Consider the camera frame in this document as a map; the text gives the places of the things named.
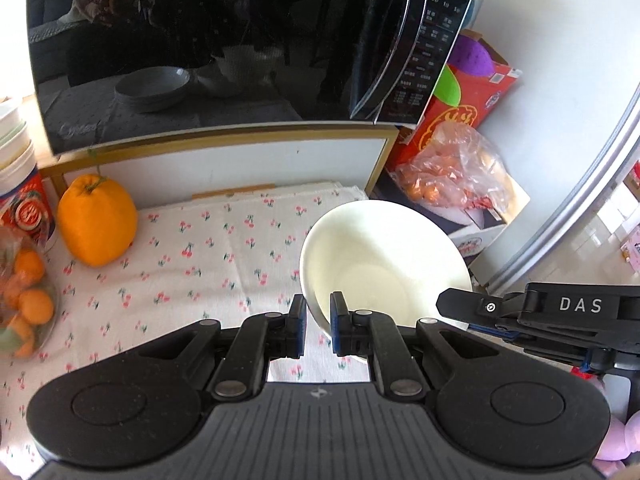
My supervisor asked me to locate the black microwave oven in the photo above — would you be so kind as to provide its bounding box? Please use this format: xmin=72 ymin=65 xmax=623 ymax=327
xmin=27 ymin=0 xmax=475 ymax=154

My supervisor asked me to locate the cherry print tablecloth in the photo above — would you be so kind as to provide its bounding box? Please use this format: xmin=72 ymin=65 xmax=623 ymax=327
xmin=1 ymin=183 xmax=364 ymax=479

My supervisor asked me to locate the red white paper cup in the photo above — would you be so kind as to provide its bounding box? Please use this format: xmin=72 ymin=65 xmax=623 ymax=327
xmin=0 ymin=101 xmax=56 ymax=250

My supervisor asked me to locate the glass jar with tangerines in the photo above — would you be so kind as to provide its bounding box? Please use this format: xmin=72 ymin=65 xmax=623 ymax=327
xmin=1 ymin=226 xmax=58 ymax=360

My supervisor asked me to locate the white blue cardboard box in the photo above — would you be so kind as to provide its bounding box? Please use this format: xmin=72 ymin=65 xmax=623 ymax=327
xmin=371 ymin=171 xmax=530 ymax=264

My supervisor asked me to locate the large orange on table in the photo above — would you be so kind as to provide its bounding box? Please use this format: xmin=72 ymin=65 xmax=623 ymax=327
xmin=58 ymin=174 xmax=138 ymax=268

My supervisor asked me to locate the large white bowl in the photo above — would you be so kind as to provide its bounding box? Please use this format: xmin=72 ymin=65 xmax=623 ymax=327
xmin=298 ymin=199 xmax=473 ymax=366

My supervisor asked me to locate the red gift box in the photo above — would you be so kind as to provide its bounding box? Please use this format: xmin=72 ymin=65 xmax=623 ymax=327
xmin=385 ymin=29 xmax=522 ymax=171

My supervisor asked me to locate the plastic bag of fruit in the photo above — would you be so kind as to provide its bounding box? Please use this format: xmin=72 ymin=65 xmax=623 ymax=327
xmin=390 ymin=122 xmax=515 ymax=214

